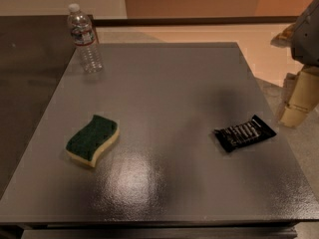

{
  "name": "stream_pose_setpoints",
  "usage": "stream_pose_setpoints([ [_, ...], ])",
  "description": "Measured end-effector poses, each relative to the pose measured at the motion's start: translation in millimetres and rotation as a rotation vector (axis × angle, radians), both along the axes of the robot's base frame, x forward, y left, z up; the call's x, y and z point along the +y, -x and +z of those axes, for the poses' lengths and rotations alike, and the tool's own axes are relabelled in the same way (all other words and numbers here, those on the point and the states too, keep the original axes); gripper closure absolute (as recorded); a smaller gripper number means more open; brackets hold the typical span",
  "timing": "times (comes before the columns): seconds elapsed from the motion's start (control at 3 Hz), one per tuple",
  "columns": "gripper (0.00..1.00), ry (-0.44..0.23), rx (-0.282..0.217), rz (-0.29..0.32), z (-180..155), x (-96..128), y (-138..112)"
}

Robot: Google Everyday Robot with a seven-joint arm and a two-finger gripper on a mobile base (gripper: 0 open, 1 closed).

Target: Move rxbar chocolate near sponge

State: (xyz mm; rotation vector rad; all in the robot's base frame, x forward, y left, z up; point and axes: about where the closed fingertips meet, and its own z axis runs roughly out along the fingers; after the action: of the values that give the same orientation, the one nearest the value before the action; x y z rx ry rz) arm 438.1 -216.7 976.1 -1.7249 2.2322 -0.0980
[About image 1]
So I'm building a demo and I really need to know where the black rxbar chocolate wrapper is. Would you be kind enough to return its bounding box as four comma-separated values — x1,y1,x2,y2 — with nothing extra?
213,115,276,152

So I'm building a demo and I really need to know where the green and yellow sponge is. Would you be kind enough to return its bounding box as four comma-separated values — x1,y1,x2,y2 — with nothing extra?
66,115,120,167

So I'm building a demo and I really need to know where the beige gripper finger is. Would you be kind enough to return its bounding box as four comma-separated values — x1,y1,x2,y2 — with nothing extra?
279,65,319,127
277,73,297,119

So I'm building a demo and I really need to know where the clear plastic water bottle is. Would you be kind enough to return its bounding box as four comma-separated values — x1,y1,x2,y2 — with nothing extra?
67,3,103,73

